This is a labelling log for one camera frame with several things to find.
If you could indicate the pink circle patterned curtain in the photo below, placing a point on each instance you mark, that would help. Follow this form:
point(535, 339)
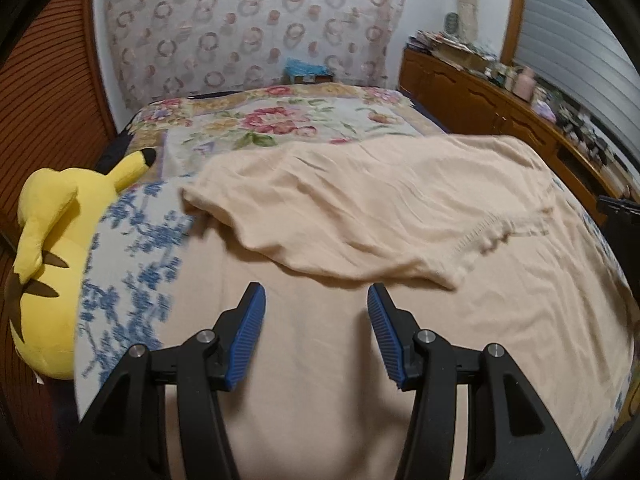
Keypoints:
point(166, 48)

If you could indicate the teal item on box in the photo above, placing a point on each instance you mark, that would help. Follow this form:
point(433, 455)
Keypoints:
point(299, 72)

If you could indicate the brown wooden sideboard cabinet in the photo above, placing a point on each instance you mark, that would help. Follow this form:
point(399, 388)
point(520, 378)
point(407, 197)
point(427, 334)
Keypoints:
point(462, 103)

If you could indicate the blue floral white blanket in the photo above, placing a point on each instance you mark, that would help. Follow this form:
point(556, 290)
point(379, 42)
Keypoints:
point(125, 284)

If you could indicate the small round desk fan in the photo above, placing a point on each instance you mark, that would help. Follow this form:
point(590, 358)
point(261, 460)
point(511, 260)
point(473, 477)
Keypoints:
point(451, 24)

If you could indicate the pink floral bed quilt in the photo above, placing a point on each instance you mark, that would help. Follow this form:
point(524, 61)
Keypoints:
point(186, 133)

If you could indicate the peach printed t-shirt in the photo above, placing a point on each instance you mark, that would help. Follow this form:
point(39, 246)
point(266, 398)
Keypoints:
point(475, 237)

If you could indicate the grey window roller blind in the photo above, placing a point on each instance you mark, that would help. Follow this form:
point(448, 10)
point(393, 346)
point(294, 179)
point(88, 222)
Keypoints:
point(569, 45)

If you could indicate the pink bottle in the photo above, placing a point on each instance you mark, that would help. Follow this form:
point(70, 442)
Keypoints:
point(525, 84)

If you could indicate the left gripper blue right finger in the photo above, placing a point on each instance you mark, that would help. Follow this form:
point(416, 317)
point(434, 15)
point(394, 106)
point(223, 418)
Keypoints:
point(511, 434)

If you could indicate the brown louvered wooden wardrobe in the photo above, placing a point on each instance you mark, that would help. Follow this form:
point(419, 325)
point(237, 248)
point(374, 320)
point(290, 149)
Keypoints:
point(54, 113)

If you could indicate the purple tissue pack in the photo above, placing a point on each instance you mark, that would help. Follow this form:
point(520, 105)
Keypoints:
point(543, 109)

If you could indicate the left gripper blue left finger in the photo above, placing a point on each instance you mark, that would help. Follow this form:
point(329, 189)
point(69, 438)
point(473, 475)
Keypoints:
point(123, 433)

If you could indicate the yellow Pikachu plush toy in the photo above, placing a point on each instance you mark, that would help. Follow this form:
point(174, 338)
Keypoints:
point(58, 211)

